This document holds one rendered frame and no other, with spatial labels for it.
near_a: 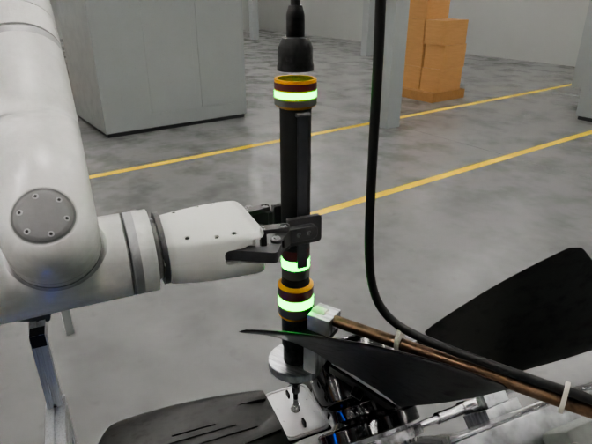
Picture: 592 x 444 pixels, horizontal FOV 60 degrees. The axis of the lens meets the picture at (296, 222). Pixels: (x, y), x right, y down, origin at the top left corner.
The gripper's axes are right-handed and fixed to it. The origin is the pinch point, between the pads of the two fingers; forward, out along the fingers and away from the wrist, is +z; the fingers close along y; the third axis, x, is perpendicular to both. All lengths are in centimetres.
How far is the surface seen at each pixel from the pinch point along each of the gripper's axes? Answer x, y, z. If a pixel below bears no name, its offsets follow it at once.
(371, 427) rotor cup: -26.7, 8.0, 6.7
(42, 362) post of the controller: -48, -53, -37
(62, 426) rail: -60, -45, -35
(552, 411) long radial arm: -33, 11, 36
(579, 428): -30.6, 16.5, 34.4
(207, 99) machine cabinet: -116, -637, 145
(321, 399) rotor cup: -27.4, 0.5, 3.4
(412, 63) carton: -97, -685, 507
